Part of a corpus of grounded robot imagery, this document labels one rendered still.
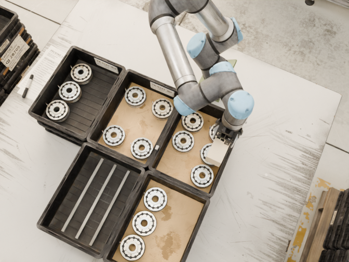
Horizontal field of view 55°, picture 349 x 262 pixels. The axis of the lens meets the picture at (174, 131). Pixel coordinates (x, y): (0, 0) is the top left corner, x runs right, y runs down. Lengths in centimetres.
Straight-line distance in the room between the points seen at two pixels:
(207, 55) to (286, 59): 137
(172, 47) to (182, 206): 70
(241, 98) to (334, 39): 222
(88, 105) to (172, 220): 68
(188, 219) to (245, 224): 31
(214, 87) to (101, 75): 82
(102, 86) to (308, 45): 188
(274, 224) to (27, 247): 114
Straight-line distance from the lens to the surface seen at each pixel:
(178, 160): 154
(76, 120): 166
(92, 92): 170
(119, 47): 197
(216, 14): 142
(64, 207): 157
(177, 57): 114
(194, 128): 156
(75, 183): 157
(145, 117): 161
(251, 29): 297
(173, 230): 149
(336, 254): 217
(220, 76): 105
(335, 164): 268
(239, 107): 98
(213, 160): 128
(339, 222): 229
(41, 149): 180
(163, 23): 123
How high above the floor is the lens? 232
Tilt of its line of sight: 70 degrees down
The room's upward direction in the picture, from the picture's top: 3 degrees clockwise
